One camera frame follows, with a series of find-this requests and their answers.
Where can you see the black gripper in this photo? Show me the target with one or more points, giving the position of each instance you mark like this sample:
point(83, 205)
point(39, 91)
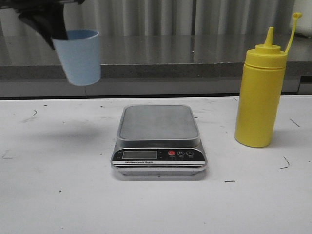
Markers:
point(49, 24)

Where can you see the light blue plastic cup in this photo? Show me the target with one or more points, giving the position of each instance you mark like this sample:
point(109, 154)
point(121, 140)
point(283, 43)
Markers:
point(80, 56)

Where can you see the yellow squeeze bottle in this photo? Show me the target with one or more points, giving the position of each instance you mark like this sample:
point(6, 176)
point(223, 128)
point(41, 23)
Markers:
point(262, 80)

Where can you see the silver digital kitchen scale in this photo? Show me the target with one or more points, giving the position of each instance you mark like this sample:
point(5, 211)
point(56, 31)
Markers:
point(158, 140)

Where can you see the grey stone counter ledge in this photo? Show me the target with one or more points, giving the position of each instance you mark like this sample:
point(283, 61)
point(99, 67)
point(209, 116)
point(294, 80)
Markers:
point(132, 66)

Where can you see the white container in background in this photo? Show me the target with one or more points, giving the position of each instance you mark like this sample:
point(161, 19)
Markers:
point(304, 26)

